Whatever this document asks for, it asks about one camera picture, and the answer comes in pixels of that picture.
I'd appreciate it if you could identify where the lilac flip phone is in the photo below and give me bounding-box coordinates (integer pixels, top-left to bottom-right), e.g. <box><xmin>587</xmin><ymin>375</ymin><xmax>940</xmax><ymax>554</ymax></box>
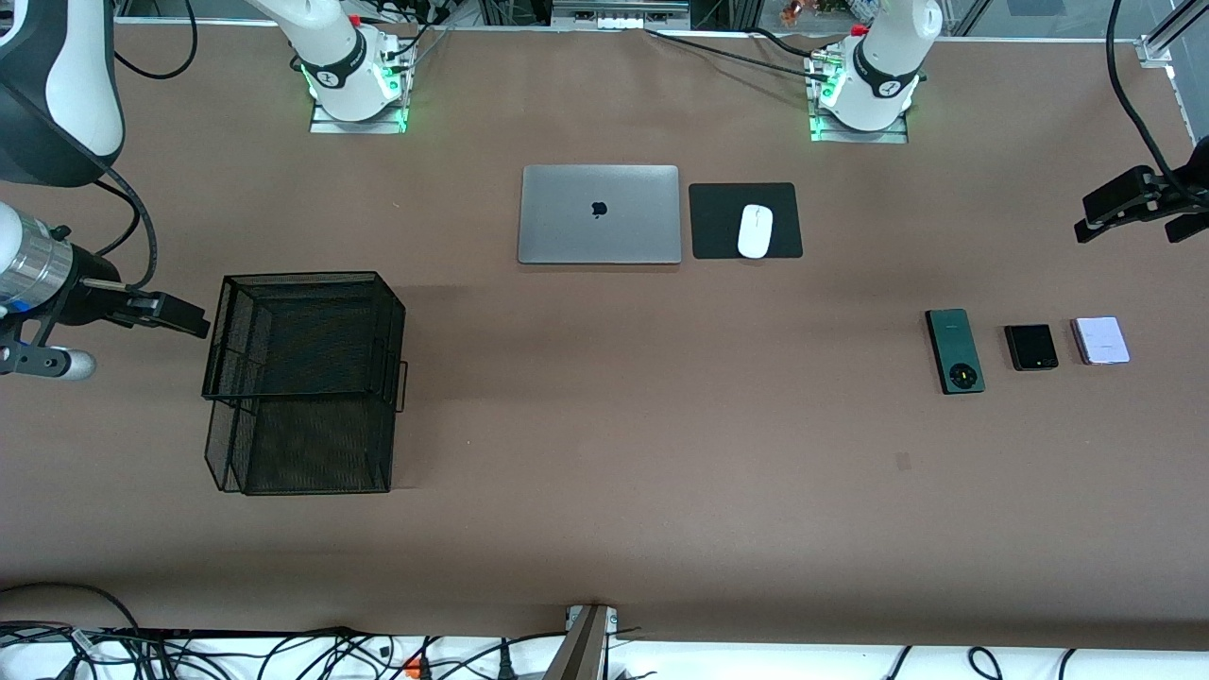
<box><xmin>1070</xmin><ymin>315</ymin><xmax>1132</xmax><ymax>366</ymax></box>

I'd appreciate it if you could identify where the black wire mesh basket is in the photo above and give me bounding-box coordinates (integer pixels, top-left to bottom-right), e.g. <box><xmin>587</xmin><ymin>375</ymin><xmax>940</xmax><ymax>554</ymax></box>
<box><xmin>201</xmin><ymin>271</ymin><xmax>409</xmax><ymax>497</ymax></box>

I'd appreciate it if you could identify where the green smartphone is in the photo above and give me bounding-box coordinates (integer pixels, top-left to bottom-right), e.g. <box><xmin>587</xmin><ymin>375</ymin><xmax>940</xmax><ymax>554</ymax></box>
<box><xmin>924</xmin><ymin>308</ymin><xmax>987</xmax><ymax>396</ymax></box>

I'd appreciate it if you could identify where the white power strip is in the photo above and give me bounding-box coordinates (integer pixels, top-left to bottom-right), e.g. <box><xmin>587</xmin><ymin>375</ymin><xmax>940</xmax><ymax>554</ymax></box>
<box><xmin>551</xmin><ymin>0</ymin><xmax>692</xmax><ymax>29</ymax></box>

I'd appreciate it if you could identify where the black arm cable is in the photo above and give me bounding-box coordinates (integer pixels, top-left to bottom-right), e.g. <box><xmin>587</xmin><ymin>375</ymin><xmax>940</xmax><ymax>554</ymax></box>
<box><xmin>90</xmin><ymin>0</ymin><xmax>196</xmax><ymax>289</ymax></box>
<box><xmin>1107</xmin><ymin>0</ymin><xmax>1209</xmax><ymax>190</ymax></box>

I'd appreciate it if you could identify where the aluminium frame profile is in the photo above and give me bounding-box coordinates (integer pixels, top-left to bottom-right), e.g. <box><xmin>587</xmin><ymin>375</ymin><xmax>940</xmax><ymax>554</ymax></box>
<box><xmin>1136</xmin><ymin>0</ymin><xmax>1209</xmax><ymax>180</ymax></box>

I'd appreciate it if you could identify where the white computer mouse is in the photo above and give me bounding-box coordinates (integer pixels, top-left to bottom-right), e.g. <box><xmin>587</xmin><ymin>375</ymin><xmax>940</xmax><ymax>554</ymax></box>
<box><xmin>737</xmin><ymin>203</ymin><xmax>775</xmax><ymax>260</ymax></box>

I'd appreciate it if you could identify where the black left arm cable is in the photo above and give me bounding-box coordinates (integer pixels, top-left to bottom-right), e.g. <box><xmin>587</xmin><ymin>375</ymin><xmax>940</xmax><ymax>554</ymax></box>
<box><xmin>1107</xmin><ymin>0</ymin><xmax>1209</xmax><ymax>190</ymax></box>

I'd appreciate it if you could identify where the grey metal camera post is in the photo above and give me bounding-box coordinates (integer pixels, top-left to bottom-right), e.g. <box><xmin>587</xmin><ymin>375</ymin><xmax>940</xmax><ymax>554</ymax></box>
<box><xmin>546</xmin><ymin>604</ymin><xmax>620</xmax><ymax>680</ymax></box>

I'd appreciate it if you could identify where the black flip phone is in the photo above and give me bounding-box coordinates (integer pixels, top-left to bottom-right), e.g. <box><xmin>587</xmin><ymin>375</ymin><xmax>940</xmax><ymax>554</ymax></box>
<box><xmin>1003</xmin><ymin>323</ymin><xmax>1060</xmax><ymax>372</ymax></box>

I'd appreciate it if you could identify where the black mouse pad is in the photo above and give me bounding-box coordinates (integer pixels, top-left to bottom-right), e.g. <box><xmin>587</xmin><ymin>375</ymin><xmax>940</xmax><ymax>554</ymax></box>
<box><xmin>688</xmin><ymin>181</ymin><xmax>805</xmax><ymax>261</ymax></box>

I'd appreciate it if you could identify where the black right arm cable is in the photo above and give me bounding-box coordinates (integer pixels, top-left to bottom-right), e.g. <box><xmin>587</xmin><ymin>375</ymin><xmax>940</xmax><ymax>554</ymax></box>
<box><xmin>90</xmin><ymin>0</ymin><xmax>196</xmax><ymax>289</ymax></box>

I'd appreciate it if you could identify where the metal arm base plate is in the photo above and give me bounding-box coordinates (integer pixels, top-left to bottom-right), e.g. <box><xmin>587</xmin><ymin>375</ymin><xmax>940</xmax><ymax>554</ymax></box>
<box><xmin>310</xmin><ymin>94</ymin><xmax>409</xmax><ymax>135</ymax></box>
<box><xmin>810</xmin><ymin>109</ymin><xmax>910</xmax><ymax>145</ymax></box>

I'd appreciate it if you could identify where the long black table cable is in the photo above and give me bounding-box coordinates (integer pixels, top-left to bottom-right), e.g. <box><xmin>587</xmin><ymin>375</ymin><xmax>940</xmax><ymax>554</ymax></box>
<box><xmin>645</xmin><ymin>28</ymin><xmax>827</xmax><ymax>78</ymax></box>

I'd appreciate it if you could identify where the silver laptop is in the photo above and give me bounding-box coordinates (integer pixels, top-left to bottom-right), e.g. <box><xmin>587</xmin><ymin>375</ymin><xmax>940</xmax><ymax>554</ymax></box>
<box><xmin>517</xmin><ymin>164</ymin><xmax>683</xmax><ymax>266</ymax></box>

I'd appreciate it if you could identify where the thick black cable loop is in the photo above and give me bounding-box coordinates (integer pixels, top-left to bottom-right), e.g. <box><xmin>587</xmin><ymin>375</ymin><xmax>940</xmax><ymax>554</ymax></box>
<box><xmin>0</xmin><ymin>583</ymin><xmax>143</xmax><ymax>634</ymax></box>

